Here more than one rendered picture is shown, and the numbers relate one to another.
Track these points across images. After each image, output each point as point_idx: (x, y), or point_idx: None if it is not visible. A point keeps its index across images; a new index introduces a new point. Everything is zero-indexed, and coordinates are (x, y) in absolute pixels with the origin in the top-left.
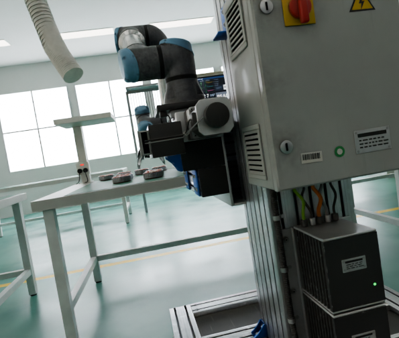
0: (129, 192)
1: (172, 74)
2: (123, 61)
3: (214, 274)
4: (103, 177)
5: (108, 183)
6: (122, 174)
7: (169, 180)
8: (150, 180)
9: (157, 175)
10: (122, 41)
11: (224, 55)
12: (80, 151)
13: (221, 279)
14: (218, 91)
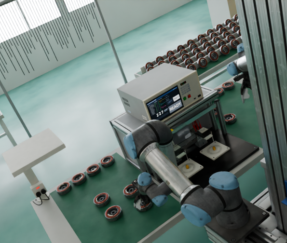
0: (149, 242)
1: (230, 208)
2: (200, 221)
3: (177, 228)
4: (63, 191)
5: (96, 215)
6: (79, 182)
7: (175, 218)
8: (152, 217)
9: (151, 205)
10: (144, 157)
11: (280, 198)
12: (29, 175)
13: (188, 234)
14: (170, 104)
